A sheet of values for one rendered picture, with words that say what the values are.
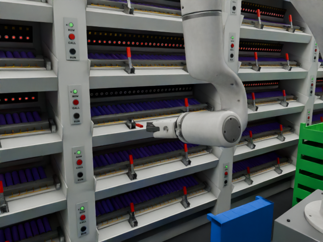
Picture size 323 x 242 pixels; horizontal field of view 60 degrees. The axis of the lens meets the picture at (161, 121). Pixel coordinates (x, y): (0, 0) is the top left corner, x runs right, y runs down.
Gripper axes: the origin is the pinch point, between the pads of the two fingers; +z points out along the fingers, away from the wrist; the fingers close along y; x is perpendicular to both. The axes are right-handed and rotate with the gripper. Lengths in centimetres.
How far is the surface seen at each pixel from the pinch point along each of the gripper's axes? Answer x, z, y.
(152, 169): -19.3, 21.4, 10.1
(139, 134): -3.6, 15.9, 2.6
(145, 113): 3.5, 20.1, 8.9
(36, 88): 14.9, 13.6, -31.4
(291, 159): -36, 24, 114
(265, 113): -3, 15, 78
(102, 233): -39.3, 23.9, -12.5
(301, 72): 17, 12, 108
